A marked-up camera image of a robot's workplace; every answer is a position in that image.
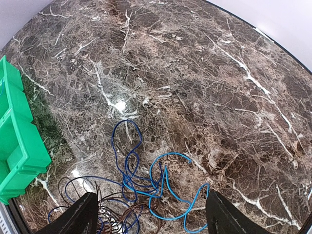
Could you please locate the right green plastic bin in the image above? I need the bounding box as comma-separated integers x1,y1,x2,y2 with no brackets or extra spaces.
0,57,51,205

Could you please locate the dark blue cable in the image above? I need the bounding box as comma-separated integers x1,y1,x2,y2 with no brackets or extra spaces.
47,119,166,234

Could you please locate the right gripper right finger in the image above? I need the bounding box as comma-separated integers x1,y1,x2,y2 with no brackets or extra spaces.
205,190,269,234

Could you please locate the white slotted cable duct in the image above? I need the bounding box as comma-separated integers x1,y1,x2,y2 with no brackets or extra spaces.
0,203,12,234

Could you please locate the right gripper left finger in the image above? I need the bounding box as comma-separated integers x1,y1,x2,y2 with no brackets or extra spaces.
37,193,98,234

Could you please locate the brown cable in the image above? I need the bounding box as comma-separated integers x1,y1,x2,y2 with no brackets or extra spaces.
58,176,161,234

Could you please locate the light blue cable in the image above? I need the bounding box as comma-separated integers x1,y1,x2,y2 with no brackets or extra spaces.
121,152,210,234

